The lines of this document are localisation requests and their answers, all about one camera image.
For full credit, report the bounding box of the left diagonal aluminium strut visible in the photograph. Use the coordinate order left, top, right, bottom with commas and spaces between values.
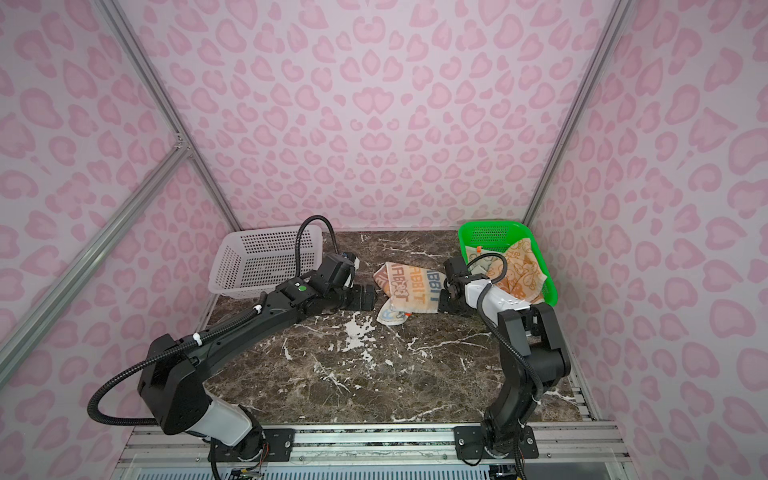
1, 142, 189, 385

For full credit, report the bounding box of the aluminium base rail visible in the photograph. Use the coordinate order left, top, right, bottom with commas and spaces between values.
112, 421, 638, 479

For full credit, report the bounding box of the rabbit print towel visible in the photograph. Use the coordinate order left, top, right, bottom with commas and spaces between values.
373, 262, 446, 326

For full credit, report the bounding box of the orange patterned towel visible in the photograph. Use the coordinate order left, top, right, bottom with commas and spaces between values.
464, 238, 548, 304

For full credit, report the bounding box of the left corner aluminium post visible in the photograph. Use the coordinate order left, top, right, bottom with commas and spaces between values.
94, 0, 243, 231

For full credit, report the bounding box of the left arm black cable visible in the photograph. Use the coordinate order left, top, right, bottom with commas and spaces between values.
86, 214, 341, 428

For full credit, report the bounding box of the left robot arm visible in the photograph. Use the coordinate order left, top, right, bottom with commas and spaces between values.
138, 253, 377, 459

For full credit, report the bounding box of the white perforated plastic basket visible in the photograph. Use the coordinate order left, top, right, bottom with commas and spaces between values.
208, 225, 323, 299

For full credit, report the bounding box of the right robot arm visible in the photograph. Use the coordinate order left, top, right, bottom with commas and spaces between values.
438, 257, 571, 460

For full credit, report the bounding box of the green plastic basket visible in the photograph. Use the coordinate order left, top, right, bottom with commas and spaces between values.
458, 220, 558, 306

